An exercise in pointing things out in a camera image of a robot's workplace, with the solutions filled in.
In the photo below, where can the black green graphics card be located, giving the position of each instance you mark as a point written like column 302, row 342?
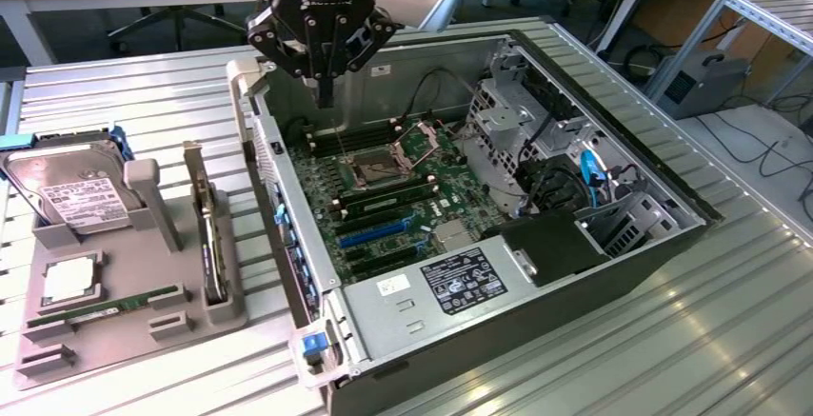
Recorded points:
column 213, row 244

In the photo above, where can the black RAM slot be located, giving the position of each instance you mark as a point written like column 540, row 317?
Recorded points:
column 330, row 132
column 394, row 210
column 330, row 144
column 381, row 190
column 330, row 138
column 330, row 151

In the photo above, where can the metal socket cover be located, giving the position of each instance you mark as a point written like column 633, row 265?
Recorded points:
column 428, row 130

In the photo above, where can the thin locking lever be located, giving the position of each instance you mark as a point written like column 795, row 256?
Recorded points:
column 342, row 144

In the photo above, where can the CPU socket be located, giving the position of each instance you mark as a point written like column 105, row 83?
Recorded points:
column 374, row 168

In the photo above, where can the silver drive cage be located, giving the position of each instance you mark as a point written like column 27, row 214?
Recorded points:
column 515, row 116

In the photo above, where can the green motherboard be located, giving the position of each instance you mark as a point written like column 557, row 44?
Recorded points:
column 457, row 173

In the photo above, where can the hard drive in blue caddy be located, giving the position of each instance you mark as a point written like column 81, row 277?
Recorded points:
column 122, row 142

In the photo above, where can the black RAM stick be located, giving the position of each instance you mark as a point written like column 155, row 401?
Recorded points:
column 394, row 202

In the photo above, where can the dark grey hard disk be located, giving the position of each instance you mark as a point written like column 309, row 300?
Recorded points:
column 77, row 139

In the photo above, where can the long black expansion slot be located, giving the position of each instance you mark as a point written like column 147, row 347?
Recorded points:
column 372, row 225
column 385, row 260
column 389, row 269

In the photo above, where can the blue expansion slot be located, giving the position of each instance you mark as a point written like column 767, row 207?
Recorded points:
column 374, row 238

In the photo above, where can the black slanted pole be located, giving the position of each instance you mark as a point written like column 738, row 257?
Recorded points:
column 632, row 4

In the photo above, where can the silver chipset heatsink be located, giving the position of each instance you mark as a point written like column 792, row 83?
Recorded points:
column 455, row 236

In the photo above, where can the silver hard disk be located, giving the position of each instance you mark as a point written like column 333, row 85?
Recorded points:
column 63, row 183

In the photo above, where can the grey parts rack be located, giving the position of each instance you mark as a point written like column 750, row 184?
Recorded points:
column 127, row 273

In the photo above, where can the grey controller box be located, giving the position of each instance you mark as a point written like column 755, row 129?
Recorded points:
column 706, row 87

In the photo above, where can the silver disk bay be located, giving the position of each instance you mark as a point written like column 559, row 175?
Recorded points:
column 629, row 235

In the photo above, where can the silver CPU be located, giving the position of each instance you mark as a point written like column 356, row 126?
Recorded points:
column 70, row 280

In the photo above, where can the green RAM stick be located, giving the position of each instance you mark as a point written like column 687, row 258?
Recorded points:
column 121, row 305

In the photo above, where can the silver power supply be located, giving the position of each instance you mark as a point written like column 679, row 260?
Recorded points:
column 381, row 328

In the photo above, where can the blue case latch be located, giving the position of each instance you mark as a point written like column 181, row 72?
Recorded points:
column 314, row 344

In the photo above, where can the black silver PC case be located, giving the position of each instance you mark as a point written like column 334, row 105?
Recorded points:
column 483, row 354

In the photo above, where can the aluminium frame table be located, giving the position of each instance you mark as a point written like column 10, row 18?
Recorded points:
column 775, row 13

